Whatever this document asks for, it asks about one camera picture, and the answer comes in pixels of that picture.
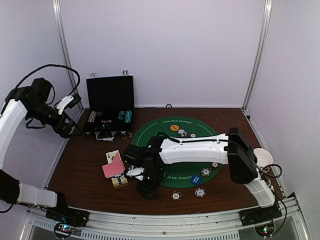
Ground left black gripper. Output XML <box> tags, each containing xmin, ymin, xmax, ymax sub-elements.
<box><xmin>26</xmin><ymin>101</ymin><xmax>83</xmax><ymax>138</ymax></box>

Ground red black chip stack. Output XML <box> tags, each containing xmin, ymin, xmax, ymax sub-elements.
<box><xmin>170</xmin><ymin>191</ymin><xmax>182</xmax><ymax>201</ymax></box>

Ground pink backed card deck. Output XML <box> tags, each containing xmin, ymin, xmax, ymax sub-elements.
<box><xmin>102</xmin><ymin>160</ymin><xmax>125</xmax><ymax>179</ymax></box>

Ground blue small blind button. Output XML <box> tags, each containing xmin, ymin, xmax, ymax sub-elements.
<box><xmin>190</xmin><ymin>175</ymin><xmax>203</xmax><ymax>185</ymax></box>

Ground orange round button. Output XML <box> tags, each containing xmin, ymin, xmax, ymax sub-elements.
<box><xmin>170</xmin><ymin>124</ymin><xmax>180</xmax><ymax>132</ymax></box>

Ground blue pink chips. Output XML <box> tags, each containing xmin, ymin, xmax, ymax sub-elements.
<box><xmin>87</xmin><ymin>111</ymin><xmax>97</xmax><ymax>123</ymax></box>
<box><xmin>201</xmin><ymin>168</ymin><xmax>211</xmax><ymax>177</ymax></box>
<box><xmin>177</xmin><ymin>129</ymin><xmax>188</xmax><ymax>138</ymax></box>

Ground blue pink chip stack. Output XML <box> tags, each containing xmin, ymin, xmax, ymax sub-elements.
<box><xmin>194</xmin><ymin>187</ymin><xmax>206</xmax><ymax>198</ymax></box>

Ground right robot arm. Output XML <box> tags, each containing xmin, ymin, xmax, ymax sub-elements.
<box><xmin>136</xmin><ymin>127</ymin><xmax>276</xmax><ymax>221</ymax></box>

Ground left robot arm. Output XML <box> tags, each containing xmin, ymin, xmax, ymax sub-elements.
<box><xmin>0</xmin><ymin>86</ymin><xmax>82</xmax><ymax>222</ymax></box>

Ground round green poker mat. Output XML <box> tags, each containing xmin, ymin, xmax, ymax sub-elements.
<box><xmin>131</xmin><ymin>116</ymin><xmax>223</xmax><ymax>189</ymax></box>

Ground blue pink chips in case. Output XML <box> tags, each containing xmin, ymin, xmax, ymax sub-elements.
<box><xmin>87</xmin><ymin>111</ymin><xmax>97</xmax><ymax>123</ymax></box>

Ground blue yellow card box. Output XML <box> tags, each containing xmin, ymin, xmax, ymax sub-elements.
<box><xmin>111</xmin><ymin>173</ymin><xmax>128</xmax><ymax>188</ymax></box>

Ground dice row in case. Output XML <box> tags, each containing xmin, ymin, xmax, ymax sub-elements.
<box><xmin>101</xmin><ymin>120</ymin><xmax>113</xmax><ymax>124</ymax></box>

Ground ace of spades card pack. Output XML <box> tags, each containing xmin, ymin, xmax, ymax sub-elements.
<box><xmin>105</xmin><ymin>150</ymin><xmax>121</xmax><ymax>164</ymax></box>

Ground black poker chip case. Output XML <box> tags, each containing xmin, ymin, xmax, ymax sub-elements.
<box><xmin>83</xmin><ymin>75</ymin><xmax>135</xmax><ymax>142</ymax></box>

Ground teal chips in case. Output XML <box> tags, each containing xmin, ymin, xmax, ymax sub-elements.
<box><xmin>117</xmin><ymin>110</ymin><xmax>133</xmax><ymax>123</ymax></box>

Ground white patterned teacup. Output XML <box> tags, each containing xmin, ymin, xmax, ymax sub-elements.
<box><xmin>253</xmin><ymin>148</ymin><xmax>274</xmax><ymax>169</ymax></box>

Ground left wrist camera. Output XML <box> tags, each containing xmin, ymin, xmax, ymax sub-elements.
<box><xmin>55</xmin><ymin>93</ymin><xmax>81</xmax><ymax>115</ymax></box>

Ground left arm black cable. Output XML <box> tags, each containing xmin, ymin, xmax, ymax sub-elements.
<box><xmin>9</xmin><ymin>63</ymin><xmax>82</xmax><ymax>101</ymax></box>

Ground aluminium front rail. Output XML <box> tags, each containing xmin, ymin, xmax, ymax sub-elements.
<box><xmin>18</xmin><ymin>197</ymin><xmax>311</xmax><ymax>240</ymax></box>

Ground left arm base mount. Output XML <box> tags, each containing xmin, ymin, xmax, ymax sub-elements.
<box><xmin>45</xmin><ymin>207</ymin><xmax>90</xmax><ymax>227</ymax></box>

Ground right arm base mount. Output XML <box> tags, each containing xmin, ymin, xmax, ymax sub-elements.
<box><xmin>239</xmin><ymin>205</ymin><xmax>282</xmax><ymax>226</ymax></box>

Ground left aluminium frame post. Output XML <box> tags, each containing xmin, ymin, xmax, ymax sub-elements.
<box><xmin>52</xmin><ymin>0</ymin><xmax>84</xmax><ymax>112</ymax></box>

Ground aluminium frame post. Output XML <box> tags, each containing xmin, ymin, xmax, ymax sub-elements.
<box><xmin>241</xmin><ymin>0</ymin><xmax>273</xmax><ymax>113</ymax></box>
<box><xmin>52</xmin><ymin>0</ymin><xmax>84</xmax><ymax>112</ymax></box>

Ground right aluminium frame post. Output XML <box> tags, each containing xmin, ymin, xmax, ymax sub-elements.
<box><xmin>241</xmin><ymin>0</ymin><xmax>273</xmax><ymax>113</ymax></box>

